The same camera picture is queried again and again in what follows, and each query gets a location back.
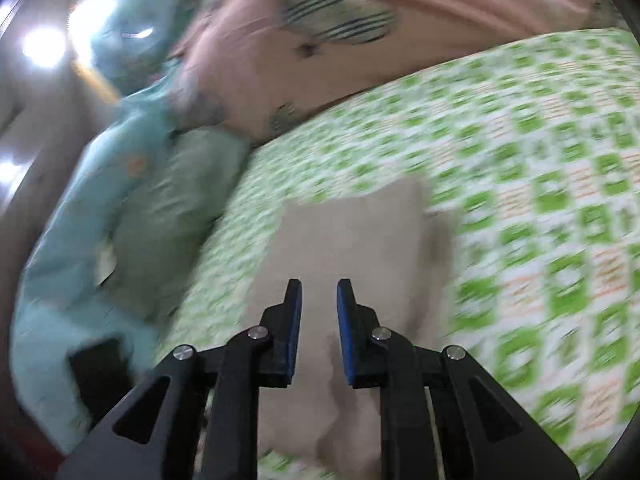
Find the pink heart print quilt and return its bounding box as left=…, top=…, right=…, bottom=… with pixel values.
left=170, top=0, right=608, bottom=146

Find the green pillow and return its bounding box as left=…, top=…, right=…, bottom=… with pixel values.
left=100, top=127, right=251, bottom=321

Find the green frog print bed sheet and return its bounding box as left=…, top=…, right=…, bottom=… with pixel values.
left=155, top=27, right=640, bottom=480

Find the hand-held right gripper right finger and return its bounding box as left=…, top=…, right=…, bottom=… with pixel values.
left=336, top=278, right=582, bottom=480

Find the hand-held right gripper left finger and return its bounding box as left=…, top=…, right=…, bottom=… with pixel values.
left=57, top=279, right=303, bottom=480

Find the bright lamp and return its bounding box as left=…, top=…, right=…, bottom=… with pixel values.
left=22, top=27, right=66, bottom=68

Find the light blue floral quilt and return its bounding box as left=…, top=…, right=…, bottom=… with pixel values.
left=10, top=5, right=211, bottom=456

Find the beige sweater with brown cuffs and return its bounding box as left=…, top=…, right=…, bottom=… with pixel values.
left=250, top=177, right=461, bottom=480

